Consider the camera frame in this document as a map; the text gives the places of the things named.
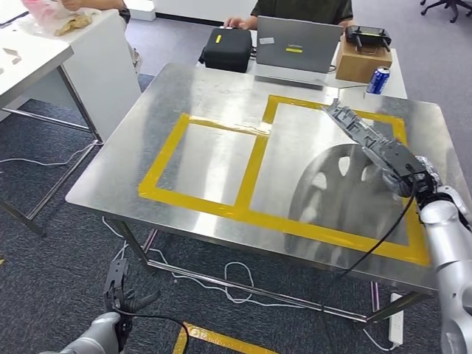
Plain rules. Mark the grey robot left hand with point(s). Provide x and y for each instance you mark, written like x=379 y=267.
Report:
x=116 y=288

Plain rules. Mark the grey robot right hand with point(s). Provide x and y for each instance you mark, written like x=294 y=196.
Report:
x=402 y=171

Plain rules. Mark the silver plastic wheel cover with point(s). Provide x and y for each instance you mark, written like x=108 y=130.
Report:
x=361 y=132

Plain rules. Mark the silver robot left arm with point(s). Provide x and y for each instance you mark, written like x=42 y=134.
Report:
x=92 y=337

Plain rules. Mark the steel workbench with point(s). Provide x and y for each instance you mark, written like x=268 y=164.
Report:
x=121 y=161

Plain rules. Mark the blue drink can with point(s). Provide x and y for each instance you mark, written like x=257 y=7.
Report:
x=377 y=80

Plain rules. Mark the brown cardboard box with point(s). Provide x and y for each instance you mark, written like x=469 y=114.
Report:
x=361 y=66

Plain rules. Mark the black controller with antennas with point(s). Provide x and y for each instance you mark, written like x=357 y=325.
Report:
x=368 y=34

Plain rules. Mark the white power strip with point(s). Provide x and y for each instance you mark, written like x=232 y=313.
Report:
x=396 y=322

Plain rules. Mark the black office chair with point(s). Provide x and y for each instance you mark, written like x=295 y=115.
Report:
x=451 y=10

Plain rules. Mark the grey laptop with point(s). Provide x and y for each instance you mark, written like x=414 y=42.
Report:
x=294 y=49

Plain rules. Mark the white desk with side panel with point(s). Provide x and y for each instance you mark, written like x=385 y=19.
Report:
x=103 y=83

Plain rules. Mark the steel leg table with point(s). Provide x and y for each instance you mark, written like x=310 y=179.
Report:
x=29 y=73

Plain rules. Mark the black zip case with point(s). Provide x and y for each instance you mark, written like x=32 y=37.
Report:
x=226 y=51

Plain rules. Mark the brown crumpled item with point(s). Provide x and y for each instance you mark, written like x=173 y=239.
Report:
x=73 y=24

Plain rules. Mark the pink plastic bag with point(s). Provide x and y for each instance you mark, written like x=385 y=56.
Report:
x=42 y=10

